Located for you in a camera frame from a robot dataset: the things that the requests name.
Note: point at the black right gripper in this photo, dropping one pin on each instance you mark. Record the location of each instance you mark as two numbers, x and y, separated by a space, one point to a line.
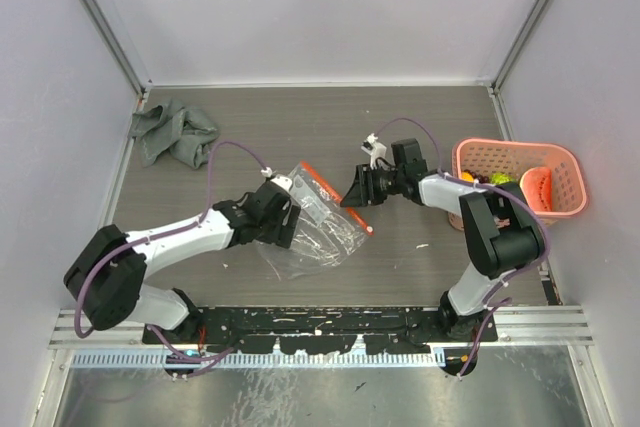
362 191

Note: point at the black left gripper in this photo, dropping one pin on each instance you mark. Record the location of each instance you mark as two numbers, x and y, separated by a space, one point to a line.
282 233

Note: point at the clear zip top bag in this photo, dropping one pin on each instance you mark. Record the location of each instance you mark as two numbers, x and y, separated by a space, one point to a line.
325 235

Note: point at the orange mango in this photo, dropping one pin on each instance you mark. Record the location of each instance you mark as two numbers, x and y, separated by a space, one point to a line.
467 177

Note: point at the dark red grape bunch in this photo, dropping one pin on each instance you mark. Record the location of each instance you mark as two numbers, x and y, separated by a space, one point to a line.
482 179

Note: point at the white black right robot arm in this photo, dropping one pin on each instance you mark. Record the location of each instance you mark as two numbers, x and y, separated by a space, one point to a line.
502 233

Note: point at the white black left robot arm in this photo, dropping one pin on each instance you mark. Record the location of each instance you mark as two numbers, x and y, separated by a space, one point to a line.
108 279

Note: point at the green custard apple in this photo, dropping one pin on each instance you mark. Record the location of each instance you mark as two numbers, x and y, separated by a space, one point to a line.
500 178

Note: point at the green crumpled cloth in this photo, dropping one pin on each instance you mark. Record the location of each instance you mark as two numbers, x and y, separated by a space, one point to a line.
184 132

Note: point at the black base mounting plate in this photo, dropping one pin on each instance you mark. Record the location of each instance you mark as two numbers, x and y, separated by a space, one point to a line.
261 330

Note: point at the watermelon slice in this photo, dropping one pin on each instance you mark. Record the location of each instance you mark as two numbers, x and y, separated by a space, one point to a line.
536 185

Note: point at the pink plastic basket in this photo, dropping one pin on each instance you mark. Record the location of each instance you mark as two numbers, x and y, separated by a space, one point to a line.
480 156

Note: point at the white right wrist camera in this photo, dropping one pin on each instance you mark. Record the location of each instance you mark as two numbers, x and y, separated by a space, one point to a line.
374 149

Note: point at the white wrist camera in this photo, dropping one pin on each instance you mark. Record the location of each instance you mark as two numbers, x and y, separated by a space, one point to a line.
374 149
282 182

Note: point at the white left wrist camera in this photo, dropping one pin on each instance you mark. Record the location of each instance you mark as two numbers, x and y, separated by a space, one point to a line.
282 182

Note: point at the white slotted cable duct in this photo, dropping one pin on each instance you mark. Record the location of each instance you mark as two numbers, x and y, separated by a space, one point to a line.
159 358

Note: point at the aluminium front rail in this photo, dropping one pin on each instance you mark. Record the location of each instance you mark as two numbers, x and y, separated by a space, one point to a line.
525 326

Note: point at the aluminium right frame post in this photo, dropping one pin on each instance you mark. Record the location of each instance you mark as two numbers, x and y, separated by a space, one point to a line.
525 33

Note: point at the aluminium frame post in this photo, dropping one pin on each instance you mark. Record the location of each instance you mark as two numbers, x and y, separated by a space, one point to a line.
525 33
115 44

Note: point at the aluminium left frame post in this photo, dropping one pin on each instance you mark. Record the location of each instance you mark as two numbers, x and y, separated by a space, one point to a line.
115 44

